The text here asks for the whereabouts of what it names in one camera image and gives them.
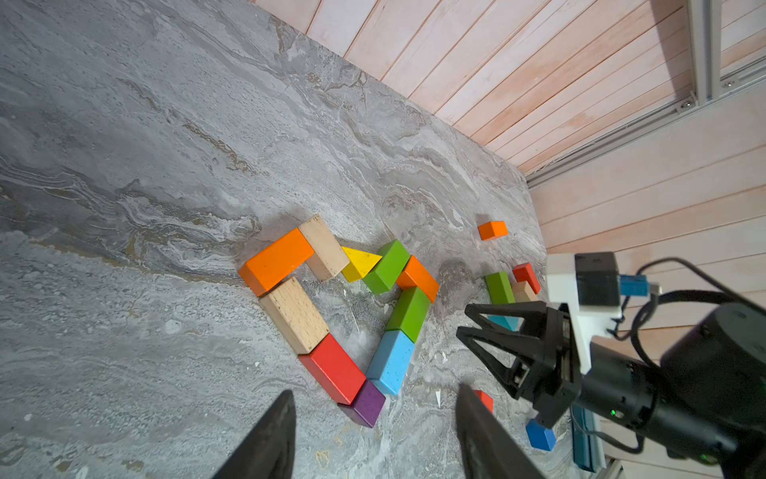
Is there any long natural wood block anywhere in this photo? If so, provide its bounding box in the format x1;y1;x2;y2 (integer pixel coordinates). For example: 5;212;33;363
298;215;350;281

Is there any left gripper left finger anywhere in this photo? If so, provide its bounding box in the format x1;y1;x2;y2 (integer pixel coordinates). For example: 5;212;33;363
213;389;296;479

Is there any small natural wood block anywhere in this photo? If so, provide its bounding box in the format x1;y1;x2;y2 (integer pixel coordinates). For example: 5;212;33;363
259;277;329;355

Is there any upright green block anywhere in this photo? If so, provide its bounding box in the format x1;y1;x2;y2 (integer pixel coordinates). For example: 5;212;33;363
484;271;516;305

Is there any long orange block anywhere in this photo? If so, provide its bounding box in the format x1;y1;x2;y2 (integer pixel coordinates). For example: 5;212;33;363
239;229;314;297

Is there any purple cube block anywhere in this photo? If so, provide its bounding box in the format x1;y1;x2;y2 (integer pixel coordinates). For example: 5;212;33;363
337;380;386;428

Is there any teal stapler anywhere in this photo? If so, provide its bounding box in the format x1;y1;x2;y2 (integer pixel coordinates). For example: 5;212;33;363
571;405;606;473

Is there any red block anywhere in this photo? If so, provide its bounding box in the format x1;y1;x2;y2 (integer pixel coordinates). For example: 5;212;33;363
473;389;495;413
298;333;366;405
512;263;541;293

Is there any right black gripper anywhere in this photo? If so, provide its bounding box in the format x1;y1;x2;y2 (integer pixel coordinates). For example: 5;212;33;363
456;301;580;428

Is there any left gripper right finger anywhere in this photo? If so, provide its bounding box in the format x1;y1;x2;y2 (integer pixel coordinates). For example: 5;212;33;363
456;383;544;479

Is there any right natural wood block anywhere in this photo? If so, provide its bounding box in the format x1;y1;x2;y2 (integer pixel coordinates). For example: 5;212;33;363
512;281;539;303

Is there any blue cube block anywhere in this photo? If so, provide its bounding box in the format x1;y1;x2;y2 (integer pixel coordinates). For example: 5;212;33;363
526;419;557;452

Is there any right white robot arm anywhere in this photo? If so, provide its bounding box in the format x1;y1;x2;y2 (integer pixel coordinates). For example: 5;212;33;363
457;251;765;478

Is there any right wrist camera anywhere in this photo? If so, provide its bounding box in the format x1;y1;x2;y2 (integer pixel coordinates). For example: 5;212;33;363
547;251;661;375

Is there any light blue block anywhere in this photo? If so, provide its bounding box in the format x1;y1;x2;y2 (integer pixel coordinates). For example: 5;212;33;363
366;329;415;395

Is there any yellow triangle block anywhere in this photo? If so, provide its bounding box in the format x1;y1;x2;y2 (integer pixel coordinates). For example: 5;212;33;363
342;247;382;283

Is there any teal triangle block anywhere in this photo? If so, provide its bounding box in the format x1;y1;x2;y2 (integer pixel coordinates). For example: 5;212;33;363
488;315;520;331

